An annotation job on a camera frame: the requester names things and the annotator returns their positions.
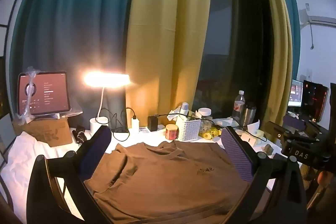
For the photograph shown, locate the wide teal curtain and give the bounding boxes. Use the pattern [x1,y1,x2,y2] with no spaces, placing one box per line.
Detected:
[9,0,143,130]

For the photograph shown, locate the white desk lamp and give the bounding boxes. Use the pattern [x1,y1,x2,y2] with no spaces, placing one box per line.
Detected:
[83,71,132,136]

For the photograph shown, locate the white paper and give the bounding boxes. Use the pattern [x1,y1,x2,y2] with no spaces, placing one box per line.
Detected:
[248,119,260,132]

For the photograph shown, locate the narrow yellow curtain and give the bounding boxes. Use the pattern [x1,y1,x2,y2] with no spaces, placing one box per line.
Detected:
[252,0,293,127]

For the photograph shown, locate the brown t-shirt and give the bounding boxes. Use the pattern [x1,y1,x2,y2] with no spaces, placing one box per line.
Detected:
[84,141,252,224]

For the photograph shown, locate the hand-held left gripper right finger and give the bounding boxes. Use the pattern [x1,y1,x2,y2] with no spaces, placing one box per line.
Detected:
[220,126,307,224]

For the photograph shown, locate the dark window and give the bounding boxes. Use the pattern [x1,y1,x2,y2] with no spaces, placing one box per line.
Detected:
[192,0,273,119]

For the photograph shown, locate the red candle jar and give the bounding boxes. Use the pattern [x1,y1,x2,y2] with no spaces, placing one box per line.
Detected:
[165,124,179,140]

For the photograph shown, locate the black cable bundle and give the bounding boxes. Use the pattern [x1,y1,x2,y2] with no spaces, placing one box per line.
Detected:
[72,126,87,144]

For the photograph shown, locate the small white box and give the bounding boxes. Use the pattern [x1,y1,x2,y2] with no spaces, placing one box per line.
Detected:
[240,132,259,146]

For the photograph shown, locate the steel thermos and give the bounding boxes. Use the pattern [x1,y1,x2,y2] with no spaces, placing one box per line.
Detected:
[240,102,256,130]

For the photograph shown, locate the white t-shirt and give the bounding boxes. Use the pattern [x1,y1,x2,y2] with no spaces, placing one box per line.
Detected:
[0,132,65,188]

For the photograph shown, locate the dark computer screen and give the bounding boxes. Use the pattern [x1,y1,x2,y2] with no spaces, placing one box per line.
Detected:
[302,80,328,123]

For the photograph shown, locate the black charging cable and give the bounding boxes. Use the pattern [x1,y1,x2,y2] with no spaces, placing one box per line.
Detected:
[98,107,137,142]

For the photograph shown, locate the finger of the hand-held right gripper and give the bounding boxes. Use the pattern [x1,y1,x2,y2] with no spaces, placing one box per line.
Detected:
[264,121,319,147]

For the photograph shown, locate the thin black charger cable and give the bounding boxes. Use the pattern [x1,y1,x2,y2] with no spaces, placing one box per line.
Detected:
[154,112,184,118]

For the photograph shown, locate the white tablet stand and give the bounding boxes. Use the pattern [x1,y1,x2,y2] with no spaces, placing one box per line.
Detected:
[31,113,70,119]

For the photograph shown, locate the white lid jar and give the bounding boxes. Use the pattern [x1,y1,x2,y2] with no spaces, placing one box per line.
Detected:
[197,108,212,119]

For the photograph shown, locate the black charger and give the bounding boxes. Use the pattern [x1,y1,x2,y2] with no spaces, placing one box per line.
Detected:
[148,115,158,132]

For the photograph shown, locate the narrow teal curtain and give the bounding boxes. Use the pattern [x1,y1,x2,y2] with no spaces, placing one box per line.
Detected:
[272,0,301,83]

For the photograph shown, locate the person's right hand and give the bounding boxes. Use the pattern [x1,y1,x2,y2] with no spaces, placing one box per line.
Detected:
[317,171,336,186]

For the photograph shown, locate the white textured tablecloth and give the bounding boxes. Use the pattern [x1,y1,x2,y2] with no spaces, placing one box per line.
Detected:
[0,124,279,224]

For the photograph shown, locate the tablet computer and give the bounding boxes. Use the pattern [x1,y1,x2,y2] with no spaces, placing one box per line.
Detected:
[17,71,72,117]

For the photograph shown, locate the cardboard box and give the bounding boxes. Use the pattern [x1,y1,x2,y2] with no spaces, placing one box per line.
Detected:
[16,116,73,148]

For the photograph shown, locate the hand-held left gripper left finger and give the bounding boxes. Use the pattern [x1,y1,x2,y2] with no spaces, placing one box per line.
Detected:
[26,126,113,224]

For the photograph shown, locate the white power strip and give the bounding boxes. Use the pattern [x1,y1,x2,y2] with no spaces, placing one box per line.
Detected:
[139,126,168,135]

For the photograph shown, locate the clear plastic wrap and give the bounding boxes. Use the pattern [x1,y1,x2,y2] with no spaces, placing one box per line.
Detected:
[16,66,40,123]

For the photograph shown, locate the lit computer monitor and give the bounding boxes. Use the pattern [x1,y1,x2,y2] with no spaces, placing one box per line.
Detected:
[288,80,303,107]

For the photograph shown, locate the white charger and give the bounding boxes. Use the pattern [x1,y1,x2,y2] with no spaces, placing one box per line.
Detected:
[131,116,140,133]

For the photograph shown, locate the white air conditioner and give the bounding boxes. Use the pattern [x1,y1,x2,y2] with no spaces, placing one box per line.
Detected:
[299,2,336,28]

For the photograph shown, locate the plastic water bottle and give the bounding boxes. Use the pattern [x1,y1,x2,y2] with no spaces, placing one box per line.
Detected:
[232,90,246,122]

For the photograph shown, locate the yellow packets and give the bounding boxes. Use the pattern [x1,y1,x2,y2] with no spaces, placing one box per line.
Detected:
[199,124,223,139]

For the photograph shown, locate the crumpled white tissue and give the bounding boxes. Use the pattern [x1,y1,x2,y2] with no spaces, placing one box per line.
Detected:
[168,109,189,121]

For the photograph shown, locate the wide yellow curtain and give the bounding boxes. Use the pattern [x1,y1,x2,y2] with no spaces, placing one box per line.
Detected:
[125,0,213,127]

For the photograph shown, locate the white perforated basket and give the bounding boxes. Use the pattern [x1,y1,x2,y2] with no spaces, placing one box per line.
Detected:
[175,116,202,142]

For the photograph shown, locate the purple box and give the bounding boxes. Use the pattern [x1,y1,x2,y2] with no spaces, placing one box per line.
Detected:
[285,114,307,130]

